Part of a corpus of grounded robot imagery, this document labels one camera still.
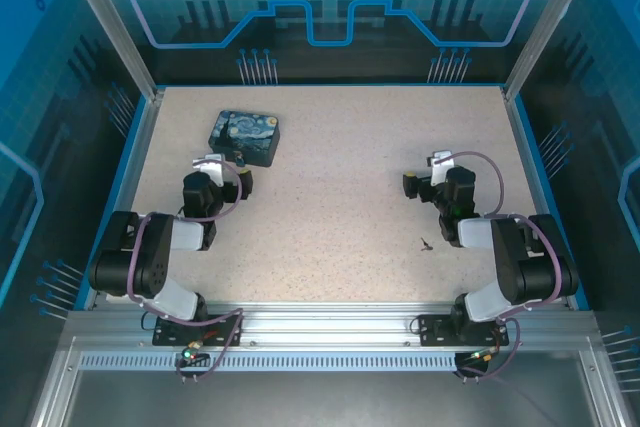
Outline aluminium frame post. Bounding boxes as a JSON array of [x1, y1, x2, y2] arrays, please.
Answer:
[[501, 0, 600, 101], [56, 0, 167, 101]]

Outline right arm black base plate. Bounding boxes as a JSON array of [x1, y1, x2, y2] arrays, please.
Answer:
[[416, 313, 512, 348]]

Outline starry night painted tin box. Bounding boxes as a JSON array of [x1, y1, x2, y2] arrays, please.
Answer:
[[206, 108, 282, 170]]

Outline aluminium frame beam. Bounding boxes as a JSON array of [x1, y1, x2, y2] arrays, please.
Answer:
[[66, 301, 600, 349]]

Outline slotted grey cable duct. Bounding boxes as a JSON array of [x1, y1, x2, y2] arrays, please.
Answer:
[[78, 352, 462, 374]]

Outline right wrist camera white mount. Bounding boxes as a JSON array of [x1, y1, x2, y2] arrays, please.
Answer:
[[426, 149, 457, 187]]

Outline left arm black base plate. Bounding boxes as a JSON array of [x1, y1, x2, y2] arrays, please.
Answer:
[[151, 313, 245, 348]]

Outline small connector with green light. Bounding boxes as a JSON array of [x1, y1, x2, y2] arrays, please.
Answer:
[[180, 340, 210, 367], [465, 345, 502, 364]]

